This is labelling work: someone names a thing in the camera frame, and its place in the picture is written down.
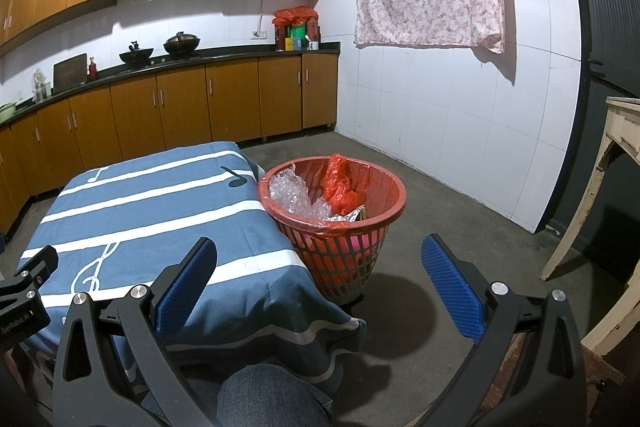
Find black pot with lid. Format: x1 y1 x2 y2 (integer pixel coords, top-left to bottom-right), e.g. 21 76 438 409
163 32 202 57

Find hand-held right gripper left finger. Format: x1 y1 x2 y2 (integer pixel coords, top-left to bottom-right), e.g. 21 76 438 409
51 237 218 427

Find blue white striped tablecloth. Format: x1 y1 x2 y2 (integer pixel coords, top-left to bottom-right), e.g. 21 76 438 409
14 141 369 384

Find black kitchen countertop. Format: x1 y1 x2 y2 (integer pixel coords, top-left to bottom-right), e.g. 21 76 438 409
0 42 342 128

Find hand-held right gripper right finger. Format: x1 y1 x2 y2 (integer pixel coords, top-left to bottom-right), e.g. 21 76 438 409
415 233 588 427

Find dark cutting board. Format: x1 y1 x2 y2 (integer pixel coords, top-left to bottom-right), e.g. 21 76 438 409
52 54 89 94

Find red plastic waste basket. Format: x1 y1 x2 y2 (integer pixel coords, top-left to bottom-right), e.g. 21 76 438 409
257 155 407 306

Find dark grey door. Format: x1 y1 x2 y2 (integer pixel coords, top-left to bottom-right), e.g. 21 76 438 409
536 0 640 238

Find wooden base cabinets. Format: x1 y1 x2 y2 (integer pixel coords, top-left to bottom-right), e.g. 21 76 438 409
0 52 340 239

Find red plastic bag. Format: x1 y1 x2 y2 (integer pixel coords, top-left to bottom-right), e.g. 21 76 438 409
272 5 320 28
322 152 371 217

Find black gas hob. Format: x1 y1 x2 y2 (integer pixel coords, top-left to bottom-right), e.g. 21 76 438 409
144 53 204 66

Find white power cable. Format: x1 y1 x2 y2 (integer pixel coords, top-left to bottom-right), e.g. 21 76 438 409
257 0 281 33

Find red plastic bag over bottles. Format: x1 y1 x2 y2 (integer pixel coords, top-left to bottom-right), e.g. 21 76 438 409
272 5 320 28

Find black wok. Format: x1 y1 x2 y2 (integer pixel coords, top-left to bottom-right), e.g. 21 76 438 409
118 41 155 66

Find worn white wooden table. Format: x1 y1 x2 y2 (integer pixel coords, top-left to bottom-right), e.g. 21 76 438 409
539 95 640 356

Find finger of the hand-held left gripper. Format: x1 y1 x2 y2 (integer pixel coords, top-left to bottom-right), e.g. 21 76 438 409
15 245 60 290

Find person's jeans leg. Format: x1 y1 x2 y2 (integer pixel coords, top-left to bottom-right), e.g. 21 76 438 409
142 362 334 427

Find glass jar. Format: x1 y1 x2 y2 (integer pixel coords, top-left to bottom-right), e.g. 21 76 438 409
31 68 49 103

